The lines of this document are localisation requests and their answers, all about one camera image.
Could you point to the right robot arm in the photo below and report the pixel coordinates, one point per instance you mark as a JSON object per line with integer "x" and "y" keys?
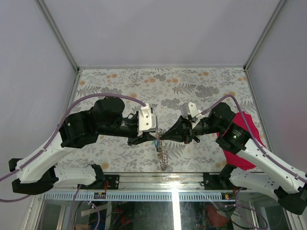
{"x": 241, "y": 143}

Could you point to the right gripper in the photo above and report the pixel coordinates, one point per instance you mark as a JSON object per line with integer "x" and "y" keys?
{"x": 176, "y": 132}

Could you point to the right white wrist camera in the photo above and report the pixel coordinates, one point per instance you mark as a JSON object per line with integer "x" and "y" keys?
{"x": 190, "y": 112}

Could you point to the floral table mat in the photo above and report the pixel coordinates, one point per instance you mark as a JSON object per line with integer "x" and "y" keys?
{"x": 165, "y": 90}

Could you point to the grey slotted cable duct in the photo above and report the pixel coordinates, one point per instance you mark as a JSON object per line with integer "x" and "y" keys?
{"x": 133, "y": 196}

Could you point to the right aluminium frame post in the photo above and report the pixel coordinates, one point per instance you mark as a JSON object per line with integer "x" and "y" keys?
{"x": 264, "y": 33}

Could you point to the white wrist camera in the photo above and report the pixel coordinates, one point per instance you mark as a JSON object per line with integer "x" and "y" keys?
{"x": 147, "y": 120}
{"x": 190, "y": 112}

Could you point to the aluminium frame post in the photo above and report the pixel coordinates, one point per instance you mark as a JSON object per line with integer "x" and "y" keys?
{"x": 57, "y": 34}
{"x": 264, "y": 33}

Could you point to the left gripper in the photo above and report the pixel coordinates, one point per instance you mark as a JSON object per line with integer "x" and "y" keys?
{"x": 145, "y": 137}

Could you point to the left aluminium frame post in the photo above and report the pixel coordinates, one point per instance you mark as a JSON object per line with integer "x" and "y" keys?
{"x": 57, "y": 34}

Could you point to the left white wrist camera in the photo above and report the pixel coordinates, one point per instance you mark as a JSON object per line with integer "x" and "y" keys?
{"x": 147, "y": 120}

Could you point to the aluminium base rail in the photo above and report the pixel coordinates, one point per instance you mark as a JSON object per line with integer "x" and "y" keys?
{"x": 210, "y": 181}

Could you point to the large metal keyring with keys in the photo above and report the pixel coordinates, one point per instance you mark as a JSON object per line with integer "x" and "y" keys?
{"x": 162, "y": 154}

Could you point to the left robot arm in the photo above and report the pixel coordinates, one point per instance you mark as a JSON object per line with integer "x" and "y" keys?
{"x": 39, "y": 172}

